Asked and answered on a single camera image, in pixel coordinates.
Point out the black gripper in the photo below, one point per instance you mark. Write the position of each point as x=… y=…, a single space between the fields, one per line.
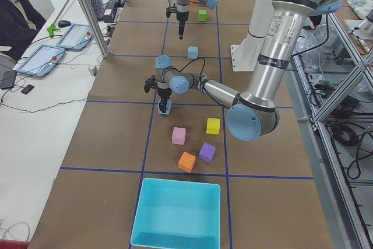
x=181 y=23
x=164 y=93

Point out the near teach pendant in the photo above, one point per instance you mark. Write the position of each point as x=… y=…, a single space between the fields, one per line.
x=41 y=62

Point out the light blue block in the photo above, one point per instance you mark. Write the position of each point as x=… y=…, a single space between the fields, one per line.
x=164 y=107
x=192 y=52

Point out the far teach pendant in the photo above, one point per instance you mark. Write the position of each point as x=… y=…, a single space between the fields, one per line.
x=76 y=37

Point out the green foam block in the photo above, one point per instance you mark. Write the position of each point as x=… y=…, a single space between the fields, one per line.
x=202 y=15

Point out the seated person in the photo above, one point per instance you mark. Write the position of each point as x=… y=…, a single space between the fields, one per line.
x=20 y=23

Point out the yellow foam block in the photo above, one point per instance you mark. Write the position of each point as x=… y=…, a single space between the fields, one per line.
x=213 y=126

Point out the black computer mouse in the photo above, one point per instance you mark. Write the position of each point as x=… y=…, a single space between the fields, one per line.
x=64 y=23

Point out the teach pendant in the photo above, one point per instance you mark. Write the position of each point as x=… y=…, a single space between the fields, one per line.
x=76 y=37
x=41 y=62

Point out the aluminium frame post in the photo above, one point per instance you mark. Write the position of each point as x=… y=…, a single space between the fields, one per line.
x=92 y=21

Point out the left orange foam block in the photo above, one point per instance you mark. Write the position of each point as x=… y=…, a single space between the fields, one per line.
x=186 y=162

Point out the left purple foam block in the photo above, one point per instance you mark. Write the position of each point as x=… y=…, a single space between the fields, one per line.
x=207 y=152

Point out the green plastic clamp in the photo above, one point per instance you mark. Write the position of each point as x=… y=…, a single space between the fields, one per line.
x=52 y=29

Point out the light pink foam block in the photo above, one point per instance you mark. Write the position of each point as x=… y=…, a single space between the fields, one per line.
x=178 y=136

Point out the cyan plastic bin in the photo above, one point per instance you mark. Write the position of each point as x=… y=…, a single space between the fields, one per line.
x=177 y=214

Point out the black keyboard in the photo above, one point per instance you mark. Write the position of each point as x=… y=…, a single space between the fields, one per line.
x=98 y=9

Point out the black smartphone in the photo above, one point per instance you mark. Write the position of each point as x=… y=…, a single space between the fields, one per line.
x=27 y=89

